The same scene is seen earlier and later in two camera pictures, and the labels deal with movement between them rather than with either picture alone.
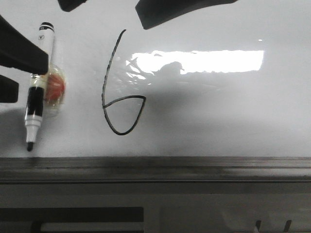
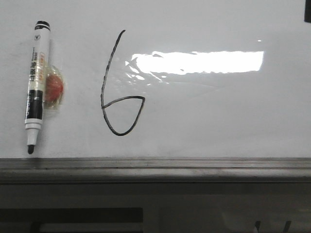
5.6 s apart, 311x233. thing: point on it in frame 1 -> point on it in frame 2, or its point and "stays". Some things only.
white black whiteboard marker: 34,117 stays
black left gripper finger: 152,13 -> 307,11
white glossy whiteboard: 234,83 stays
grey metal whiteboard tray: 156,170 stays
